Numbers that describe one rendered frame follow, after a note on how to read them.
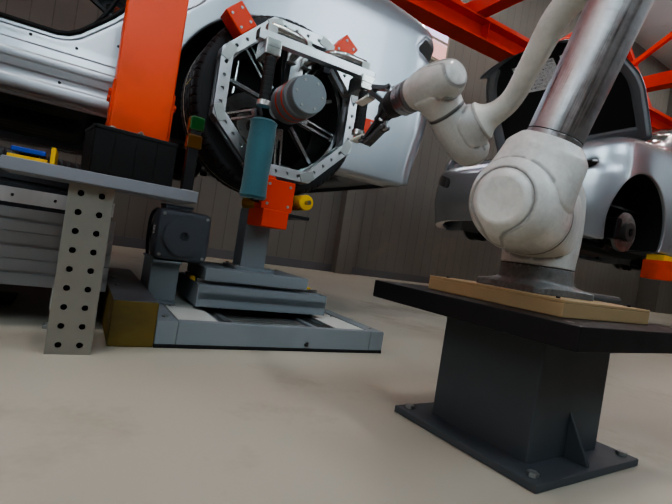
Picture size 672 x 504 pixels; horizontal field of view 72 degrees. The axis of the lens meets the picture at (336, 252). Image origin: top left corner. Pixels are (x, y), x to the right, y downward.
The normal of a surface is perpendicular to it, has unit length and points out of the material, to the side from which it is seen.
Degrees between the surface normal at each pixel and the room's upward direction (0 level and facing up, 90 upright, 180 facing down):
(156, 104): 90
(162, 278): 90
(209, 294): 90
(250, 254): 90
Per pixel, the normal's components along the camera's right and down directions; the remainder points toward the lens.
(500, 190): -0.63, 0.02
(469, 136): -0.14, 0.54
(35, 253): 0.49, 0.08
